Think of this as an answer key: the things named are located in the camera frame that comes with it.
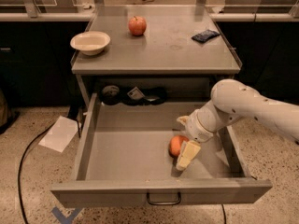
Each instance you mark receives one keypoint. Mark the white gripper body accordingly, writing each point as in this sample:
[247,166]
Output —
[196,129]

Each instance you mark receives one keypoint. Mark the orange fruit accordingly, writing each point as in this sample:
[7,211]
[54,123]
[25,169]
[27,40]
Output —
[175,144]

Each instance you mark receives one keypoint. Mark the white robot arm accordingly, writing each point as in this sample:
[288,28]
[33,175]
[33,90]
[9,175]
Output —
[230,101]

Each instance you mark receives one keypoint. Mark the grey open drawer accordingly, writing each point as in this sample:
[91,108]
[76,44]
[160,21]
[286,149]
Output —
[123,154]

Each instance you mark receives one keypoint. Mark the grey cabinet counter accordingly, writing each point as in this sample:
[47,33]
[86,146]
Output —
[166,48]

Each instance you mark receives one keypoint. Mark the dark blue snack packet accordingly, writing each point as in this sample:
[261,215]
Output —
[204,36]

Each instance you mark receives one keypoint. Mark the red apple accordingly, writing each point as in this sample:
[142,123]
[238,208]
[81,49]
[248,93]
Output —
[137,25]

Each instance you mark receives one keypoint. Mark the white bowl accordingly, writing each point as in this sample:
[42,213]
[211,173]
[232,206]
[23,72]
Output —
[90,43]

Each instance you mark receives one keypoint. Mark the white paper sheet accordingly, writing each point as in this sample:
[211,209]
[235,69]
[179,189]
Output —
[60,134]

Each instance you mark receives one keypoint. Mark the black drawer handle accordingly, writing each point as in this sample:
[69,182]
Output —
[161,199]

